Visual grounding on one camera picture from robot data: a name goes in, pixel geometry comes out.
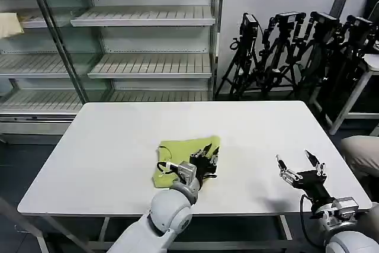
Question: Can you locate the white table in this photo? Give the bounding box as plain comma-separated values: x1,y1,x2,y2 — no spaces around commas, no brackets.
17,101,373,253

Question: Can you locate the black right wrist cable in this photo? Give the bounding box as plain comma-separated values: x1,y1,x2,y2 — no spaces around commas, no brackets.
299,193,326,248

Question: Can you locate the white stool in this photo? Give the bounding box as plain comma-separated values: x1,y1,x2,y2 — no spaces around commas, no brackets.
328,53,379,136

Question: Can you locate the beige bag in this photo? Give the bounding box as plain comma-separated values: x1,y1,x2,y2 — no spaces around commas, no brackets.
0,11,25,39

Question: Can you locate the black panel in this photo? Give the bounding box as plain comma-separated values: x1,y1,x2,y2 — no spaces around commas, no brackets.
367,0,379,23

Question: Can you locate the grey metal frame post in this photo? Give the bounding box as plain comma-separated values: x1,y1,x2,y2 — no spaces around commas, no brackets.
30,0,90,103

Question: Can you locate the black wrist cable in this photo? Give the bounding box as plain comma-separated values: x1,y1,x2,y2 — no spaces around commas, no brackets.
156,145,179,177
299,193,326,248

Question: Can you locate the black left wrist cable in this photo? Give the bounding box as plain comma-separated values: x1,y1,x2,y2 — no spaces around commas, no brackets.
156,145,179,177

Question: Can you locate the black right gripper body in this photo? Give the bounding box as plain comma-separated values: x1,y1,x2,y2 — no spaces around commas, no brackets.
292,169,332,203

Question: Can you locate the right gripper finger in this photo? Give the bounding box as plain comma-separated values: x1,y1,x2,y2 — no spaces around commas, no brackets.
304,149,326,177
275,154,297,187

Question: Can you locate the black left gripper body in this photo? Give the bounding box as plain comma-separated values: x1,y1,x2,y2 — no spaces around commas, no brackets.
189,152,219,180

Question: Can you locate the grey metal display shelf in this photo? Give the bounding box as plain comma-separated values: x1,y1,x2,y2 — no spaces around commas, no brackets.
70,0,223,103
0,0,89,144

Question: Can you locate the yellow-green shirt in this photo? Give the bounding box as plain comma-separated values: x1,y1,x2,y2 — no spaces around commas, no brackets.
151,135,223,189

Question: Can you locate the person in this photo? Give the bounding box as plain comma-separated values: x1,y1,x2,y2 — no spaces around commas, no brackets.
340,135,379,178

